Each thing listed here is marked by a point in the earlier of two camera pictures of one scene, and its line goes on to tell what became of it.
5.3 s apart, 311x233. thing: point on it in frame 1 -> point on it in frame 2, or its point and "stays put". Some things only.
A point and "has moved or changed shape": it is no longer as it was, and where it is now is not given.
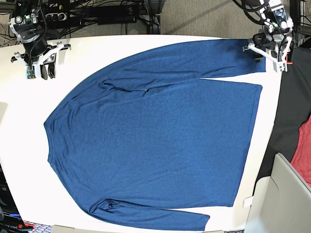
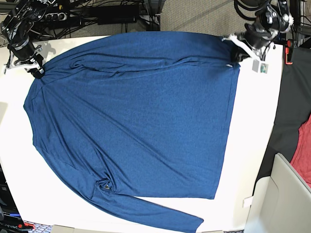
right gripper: [274, 47] -> [254, 42]
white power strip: [60, 16] stays put
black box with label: [10, 219] stays put
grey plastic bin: [281, 202] stays put
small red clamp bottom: [26, 224] stays put
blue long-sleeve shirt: [146, 140] has moved or changed shape
